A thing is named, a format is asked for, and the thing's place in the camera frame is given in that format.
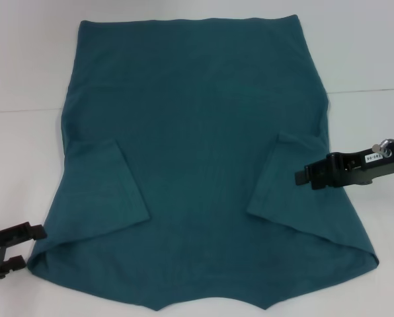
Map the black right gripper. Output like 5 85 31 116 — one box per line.
294 145 394 191

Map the blue shirt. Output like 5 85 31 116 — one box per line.
27 14 380 312

